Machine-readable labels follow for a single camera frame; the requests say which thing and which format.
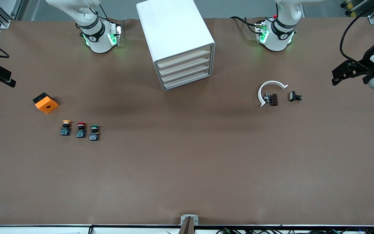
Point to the yellow push button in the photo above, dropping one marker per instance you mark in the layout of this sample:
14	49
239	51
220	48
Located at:
65	126

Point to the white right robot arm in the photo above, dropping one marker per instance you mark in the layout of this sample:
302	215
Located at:
96	36

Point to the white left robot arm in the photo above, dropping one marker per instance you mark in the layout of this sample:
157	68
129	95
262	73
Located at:
278	39

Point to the red push button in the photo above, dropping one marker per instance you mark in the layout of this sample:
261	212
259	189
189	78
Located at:
81	129

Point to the green push button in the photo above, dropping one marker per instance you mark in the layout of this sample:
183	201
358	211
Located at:
94	132

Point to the small black clip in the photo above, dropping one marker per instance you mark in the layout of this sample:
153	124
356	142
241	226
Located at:
293	96

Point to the cart with black casters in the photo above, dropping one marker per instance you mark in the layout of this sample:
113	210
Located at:
347	12

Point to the white curved plastic piece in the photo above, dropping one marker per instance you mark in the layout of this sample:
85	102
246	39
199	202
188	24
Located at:
271	82

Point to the brown block with metal clip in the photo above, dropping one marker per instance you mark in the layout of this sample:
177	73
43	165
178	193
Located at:
273	99

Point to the brown table cover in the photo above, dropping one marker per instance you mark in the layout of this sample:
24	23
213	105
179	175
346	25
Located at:
187	162

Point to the orange button enclosure box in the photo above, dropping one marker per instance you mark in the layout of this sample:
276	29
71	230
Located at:
46	104

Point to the grey metal camera bracket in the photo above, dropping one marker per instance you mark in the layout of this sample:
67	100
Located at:
183	221

